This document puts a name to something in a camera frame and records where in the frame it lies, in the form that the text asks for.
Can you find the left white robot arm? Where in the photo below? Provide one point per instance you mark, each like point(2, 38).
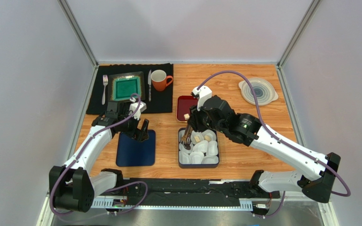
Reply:
point(70, 186)

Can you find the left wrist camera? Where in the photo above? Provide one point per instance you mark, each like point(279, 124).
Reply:
point(136, 108)

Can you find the table knife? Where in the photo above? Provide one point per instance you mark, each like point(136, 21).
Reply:
point(149, 85)

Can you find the red lacquer tray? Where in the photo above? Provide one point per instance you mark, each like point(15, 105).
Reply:
point(184, 103)

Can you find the silver fork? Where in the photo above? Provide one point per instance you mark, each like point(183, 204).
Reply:
point(105, 83)

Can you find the orange mug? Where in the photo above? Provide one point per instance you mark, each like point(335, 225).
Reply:
point(161, 80)

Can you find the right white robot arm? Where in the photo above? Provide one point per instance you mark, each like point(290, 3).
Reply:
point(314, 173)

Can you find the white oval chocolate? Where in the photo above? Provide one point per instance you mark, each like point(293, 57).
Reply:
point(207, 138)

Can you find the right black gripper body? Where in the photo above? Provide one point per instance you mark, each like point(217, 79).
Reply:
point(195, 119)

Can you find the navy box with paper cups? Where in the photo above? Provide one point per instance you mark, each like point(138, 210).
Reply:
point(203, 154)

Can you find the green square plate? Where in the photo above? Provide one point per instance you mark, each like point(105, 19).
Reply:
point(122, 86)

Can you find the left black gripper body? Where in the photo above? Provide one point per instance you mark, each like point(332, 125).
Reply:
point(129, 127)

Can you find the navy box lid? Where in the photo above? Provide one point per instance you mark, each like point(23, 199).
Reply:
point(131, 153)

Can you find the black placemat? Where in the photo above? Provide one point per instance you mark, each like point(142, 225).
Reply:
point(161, 102)

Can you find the white round plate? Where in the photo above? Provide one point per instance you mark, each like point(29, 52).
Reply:
point(263, 90)

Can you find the white bar chocolate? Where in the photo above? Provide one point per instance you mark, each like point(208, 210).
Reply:
point(197, 139)

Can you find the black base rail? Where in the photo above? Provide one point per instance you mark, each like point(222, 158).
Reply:
point(191, 192)

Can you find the metal serving tongs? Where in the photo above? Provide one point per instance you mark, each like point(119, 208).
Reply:
point(186, 138)

